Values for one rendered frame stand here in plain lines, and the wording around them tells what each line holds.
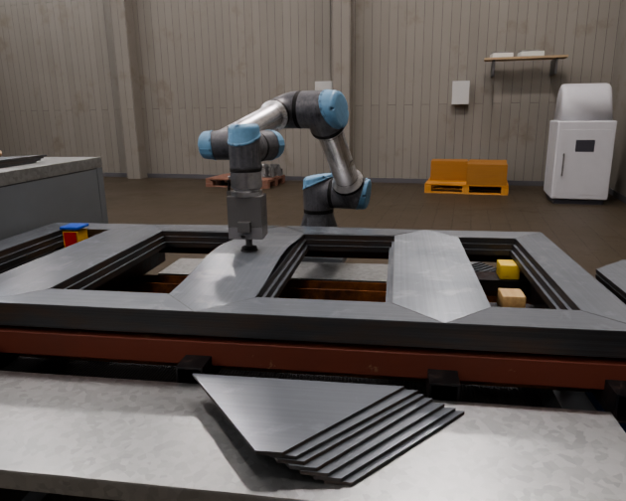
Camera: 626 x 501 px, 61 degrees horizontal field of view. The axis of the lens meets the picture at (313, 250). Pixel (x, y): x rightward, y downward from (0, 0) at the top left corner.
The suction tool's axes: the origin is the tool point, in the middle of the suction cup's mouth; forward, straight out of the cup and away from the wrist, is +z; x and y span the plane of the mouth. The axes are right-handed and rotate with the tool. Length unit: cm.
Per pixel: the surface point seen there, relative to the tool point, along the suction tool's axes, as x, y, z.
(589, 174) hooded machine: 592, 301, 50
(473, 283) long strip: -17, 52, 1
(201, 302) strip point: -32.4, -1.8, 0.6
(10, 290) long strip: -29, -44, 1
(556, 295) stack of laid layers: -18, 68, 2
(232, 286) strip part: -23.3, 1.8, 0.4
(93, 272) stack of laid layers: -10.1, -35.9, 2.3
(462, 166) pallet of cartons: 724, 162, 54
